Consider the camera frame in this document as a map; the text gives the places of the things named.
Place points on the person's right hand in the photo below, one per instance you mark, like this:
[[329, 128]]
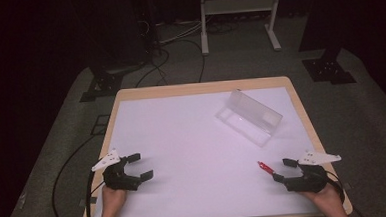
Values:
[[324, 198]]

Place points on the small red clip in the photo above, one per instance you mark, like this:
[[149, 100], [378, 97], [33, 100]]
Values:
[[265, 167]]

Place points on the black stand base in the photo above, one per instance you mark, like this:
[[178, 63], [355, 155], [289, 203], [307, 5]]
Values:
[[102, 85], [329, 70]]

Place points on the white metal stand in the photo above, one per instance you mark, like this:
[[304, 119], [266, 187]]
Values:
[[239, 5]]

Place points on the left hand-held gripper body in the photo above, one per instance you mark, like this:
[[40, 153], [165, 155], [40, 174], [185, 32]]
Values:
[[115, 175]]

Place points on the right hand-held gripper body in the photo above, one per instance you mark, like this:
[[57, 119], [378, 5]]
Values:
[[309, 177]]

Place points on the person's left hand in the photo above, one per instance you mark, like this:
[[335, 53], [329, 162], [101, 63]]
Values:
[[114, 197]]

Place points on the white table mat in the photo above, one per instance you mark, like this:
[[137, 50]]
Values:
[[196, 155]]

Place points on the clear plastic box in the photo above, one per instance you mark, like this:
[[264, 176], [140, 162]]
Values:
[[251, 118]]

